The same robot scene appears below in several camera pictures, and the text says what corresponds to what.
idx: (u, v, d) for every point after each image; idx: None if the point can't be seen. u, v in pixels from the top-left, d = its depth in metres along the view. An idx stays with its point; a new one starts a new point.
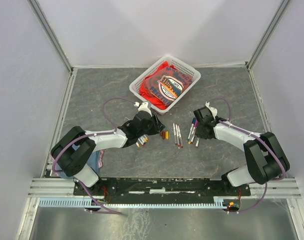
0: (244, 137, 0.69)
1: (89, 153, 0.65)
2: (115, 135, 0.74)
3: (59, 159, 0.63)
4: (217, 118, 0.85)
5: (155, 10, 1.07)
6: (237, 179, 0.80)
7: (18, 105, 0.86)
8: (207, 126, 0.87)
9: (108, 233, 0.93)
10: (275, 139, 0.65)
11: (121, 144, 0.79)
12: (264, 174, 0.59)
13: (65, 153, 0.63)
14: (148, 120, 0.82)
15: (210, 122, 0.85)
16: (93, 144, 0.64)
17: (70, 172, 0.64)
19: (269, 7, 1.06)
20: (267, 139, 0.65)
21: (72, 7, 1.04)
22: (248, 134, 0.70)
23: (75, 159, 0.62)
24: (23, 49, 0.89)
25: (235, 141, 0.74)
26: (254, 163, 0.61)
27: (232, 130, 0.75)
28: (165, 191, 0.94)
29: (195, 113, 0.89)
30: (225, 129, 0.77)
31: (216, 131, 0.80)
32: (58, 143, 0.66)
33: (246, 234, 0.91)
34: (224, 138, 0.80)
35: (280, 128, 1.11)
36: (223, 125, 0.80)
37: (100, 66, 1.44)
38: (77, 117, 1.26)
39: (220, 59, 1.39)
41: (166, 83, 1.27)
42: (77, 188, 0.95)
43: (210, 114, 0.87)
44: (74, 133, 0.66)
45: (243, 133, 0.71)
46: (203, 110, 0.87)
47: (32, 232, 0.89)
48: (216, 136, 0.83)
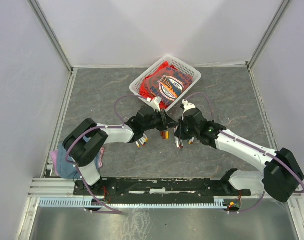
0: (260, 158, 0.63)
1: (102, 143, 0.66)
2: (123, 130, 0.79)
3: (71, 149, 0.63)
4: (215, 127, 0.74)
5: (155, 10, 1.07)
6: (240, 183, 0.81)
7: (19, 105, 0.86)
8: (204, 136, 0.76)
9: (108, 233, 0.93)
10: (291, 156, 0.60)
11: (127, 140, 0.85)
12: (286, 194, 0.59)
13: (77, 144, 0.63)
14: (152, 114, 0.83)
15: (208, 132, 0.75)
16: (105, 135, 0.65)
17: (82, 162, 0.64)
19: (269, 7, 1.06)
20: (284, 156, 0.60)
21: (72, 7, 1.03)
22: (262, 153, 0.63)
23: (88, 149, 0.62)
24: (23, 49, 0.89)
25: (245, 158, 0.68)
26: (276, 186, 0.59)
27: (240, 146, 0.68)
28: (165, 191, 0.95)
29: (187, 118, 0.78)
30: (230, 143, 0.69)
31: (220, 144, 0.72)
32: (71, 135, 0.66)
33: (246, 234, 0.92)
34: (229, 150, 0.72)
35: (280, 128, 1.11)
36: (226, 136, 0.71)
37: (100, 66, 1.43)
38: (77, 117, 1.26)
39: (220, 59, 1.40)
41: (166, 83, 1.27)
42: (78, 188, 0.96)
43: (204, 120, 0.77)
44: (86, 125, 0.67)
45: (255, 151, 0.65)
46: (197, 116, 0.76)
47: (32, 232, 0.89)
48: (217, 147, 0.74)
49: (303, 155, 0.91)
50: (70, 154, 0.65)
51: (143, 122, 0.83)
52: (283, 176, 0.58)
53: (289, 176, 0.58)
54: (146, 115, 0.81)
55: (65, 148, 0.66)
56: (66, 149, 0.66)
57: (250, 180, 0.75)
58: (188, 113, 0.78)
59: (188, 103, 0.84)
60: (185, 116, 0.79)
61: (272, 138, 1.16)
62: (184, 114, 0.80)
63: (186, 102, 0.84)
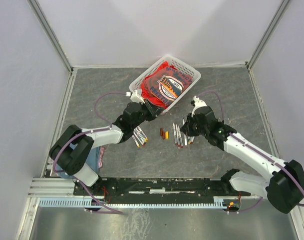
0: (268, 167, 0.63)
1: (88, 150, 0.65)
2: (111, 131, 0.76)
3: (58, 159, 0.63)
4: (226, 129, 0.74)
5: (154, 10, 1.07)
6: (241, 185, 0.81)
7: (19, 104, 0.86)
8: (213, 136, 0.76)
9: (108, 233, 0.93)
10: (300, 168, 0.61)
11: (117, 140, 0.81)
12: (290, 205, 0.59)
13: (64, 152, 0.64)
14: (139, 111, 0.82)
15: (217, 132, 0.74)
16: (90, 141, 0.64)
17: (71, 170, 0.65)
19: (270, 7, 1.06)
20: (293, 168, 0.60)
21: (72, 6, 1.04)
22: (271, 162, 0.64)
23: (75, 157, 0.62)
24: (23, 49, 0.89)
25: (252, 164, 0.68)
26: (280, 197, 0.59)
27: (250, 151, 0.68)
28: (165, 191, 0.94)
29: (199, 116, 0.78)
30: (240, 148, 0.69)
31: (228, 146, 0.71)
32: (56, 144, 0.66)
33: (246, 234, 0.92)
34: (236, 153, 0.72)
35: (280, 128, 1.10)
36: (236, 140, 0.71)
37: (100, 66, 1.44)
38: (77, 117, 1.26)
39: (221, 59, 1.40)
41: (166, 83, 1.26)
42: (77, 188, 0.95)
43: (215, 120, 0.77)
44: (71, 132, 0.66)
45: (264, 159, 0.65)
46: (209, 115, 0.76)
47: (32, 232, 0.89)
48: (224, 147, 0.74)
49: None
50: (58, 164, 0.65)
51: (132, 120, 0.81)
52: (289, 188, 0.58)
53: (295, 188, 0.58)
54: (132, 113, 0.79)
55: (53, 157, 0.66)
56: (53, 158, 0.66)
57: (252, 185, 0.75)
58: (200, 111, 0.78)
59: (199, 100, 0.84)
60: (197, 113, 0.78)
61: (272, 138, 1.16)
62: (195, 112, 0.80)
63: (197, 98, 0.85)
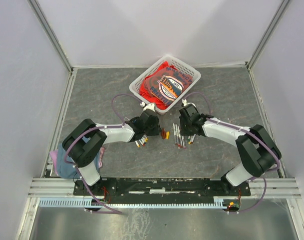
0: (235, 133, 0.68)
1: (100, 144, 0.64)
2: (123, 129, 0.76)
3: (71, 150, 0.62)
4: (204, 116, 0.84)
5: (154, 10, 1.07)
6: (235, 177, 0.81)
7: (19, 105, 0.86)
8: (195, 125, 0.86)
9: (108, 233, 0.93)
10: (265, 131, 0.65)
11: (128, 138, 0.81)
12: (260, 166, 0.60)
13: (76, 144, 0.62)
14: (155, 118, 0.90)
15: (198, 121, 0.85)
16: (104, 135, 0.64)
17: (82, 163, 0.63)
19: (269, 8, 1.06)
20: (257, 131, 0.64)
21: (72, 6, 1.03)
22: (237, 129, 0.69)
23: (87, 149, 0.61)
24: (23, 49, 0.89)
25: (226, 137, 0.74)
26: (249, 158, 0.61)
27: (221, 127, 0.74)
28: (165, 191, 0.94)
29: (182, 111, 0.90)
30: (214, 127, 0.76)
31: (206, 129, 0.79)
32: (70, 135, 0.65)
33: (246, 234, 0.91)
34: (214, 135, 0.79)
35: (280, 128, 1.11)
36: (211, 122, 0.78)
37: (100, 66, 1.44)
38: (77, 117, 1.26)
39: (221, 59, 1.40)
41: (166, 83, 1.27)
42: (77, 188, 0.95)
43: (196, 112, 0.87)
44: (85, 125, 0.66)
45: (233, 129, 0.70)
46: (189, 109, 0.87)
47: (32, 232, 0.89)
48: (206, 133, 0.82)
49: None
50: (69, 155, 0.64)
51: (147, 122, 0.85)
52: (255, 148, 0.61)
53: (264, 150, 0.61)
54: (151, 115, 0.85)
55: (65, 148, 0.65)
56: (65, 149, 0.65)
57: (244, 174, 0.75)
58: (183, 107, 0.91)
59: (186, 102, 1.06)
60: (180, 109, 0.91)
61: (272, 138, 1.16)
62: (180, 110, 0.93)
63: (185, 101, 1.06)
